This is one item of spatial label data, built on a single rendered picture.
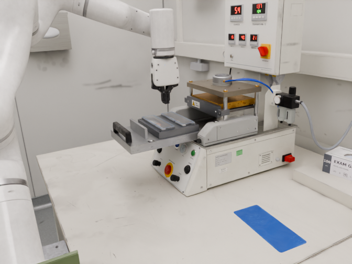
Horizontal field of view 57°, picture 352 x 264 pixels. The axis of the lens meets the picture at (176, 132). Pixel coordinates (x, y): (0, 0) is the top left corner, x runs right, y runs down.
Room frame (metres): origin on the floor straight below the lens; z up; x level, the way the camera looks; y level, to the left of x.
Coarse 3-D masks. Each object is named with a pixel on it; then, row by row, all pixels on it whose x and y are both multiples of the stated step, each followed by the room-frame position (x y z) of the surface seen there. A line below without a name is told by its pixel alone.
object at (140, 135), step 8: (128, 128) 1.21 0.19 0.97; (136, 128) 1.15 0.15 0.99; (144, 128) 1.08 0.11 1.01; (112, 136) 1.20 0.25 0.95; (120, 136) 1.12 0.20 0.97; (136, 136) 1.12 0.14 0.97; (144, 136) 1.09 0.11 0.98; (152, 136) 1.11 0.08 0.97; (176, 136) 1.10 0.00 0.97; (184, 136) 1.11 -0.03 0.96; (192, 136) 1.13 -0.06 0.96; (120, 144) 1.11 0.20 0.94; (128, 144) 1.04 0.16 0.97; (136, 144) 1.04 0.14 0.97; (144, 144) 1.04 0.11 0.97; (152, 144) 1.05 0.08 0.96; (160, 144) 1.07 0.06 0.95; (168, 144) 1.08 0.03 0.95; (176, 144) 1.10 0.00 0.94; (136, 152) 1.02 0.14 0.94
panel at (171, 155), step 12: (180, 144) 1.21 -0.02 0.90; (192, 144) 1.15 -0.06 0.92; (156, 156) 1.32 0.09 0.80; (168, 156) 1.24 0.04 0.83; (180, 156) 1.18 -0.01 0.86; (192, 156) 1.11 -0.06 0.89; (156, 168) 1.28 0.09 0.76; (180, 168) 1.14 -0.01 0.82; (192, 168) 1.09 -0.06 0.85; (168, 180) 1.17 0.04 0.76; (180, 180) 1.11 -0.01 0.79
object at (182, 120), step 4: (168, 112) 1.30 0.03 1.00; (172, 112) 1.30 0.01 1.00; (168, 116) 1.24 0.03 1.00; (172, 116) 1.24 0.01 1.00; (176, 116) 1.24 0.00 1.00; (180, 116) 1.24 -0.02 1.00; (176, 120) 1.18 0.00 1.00; (180, 120) 1.18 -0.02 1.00; (184, 120) 1.18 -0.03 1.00; (188, 120) 1.17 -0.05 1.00
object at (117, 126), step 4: (116, 124) 1.15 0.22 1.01; (116, 128) 1.14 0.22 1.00; (120, 128) 1.10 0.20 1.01; (124, 128) 1.09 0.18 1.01; (120, 132) 1.10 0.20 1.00; (124, 132) 1.06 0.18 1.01; (128, 132) 1.05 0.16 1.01; (124, 136) 1.06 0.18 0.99; (128, 136) 1.05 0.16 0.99; (128, 140) 1.05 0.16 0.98
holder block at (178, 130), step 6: (138, 120) 1.25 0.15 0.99; (168, 120) 1.21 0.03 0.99; (144, 126) 1.19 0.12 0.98; (150, 126) 1.15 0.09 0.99; (180, 126) 1.14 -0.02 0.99; (186, 126) 1.13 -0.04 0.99; (192, 126) 1.14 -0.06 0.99; (198, 126) 1.15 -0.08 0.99; (150, 132) 1.14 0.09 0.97; (156, 132) 1.10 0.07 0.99; (162, 132) 1.08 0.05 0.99; (168, 132) 1.09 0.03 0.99; (174, 132) 1.10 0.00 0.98; (180, 132) 1.12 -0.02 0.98; (186, 132) 1.13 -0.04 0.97
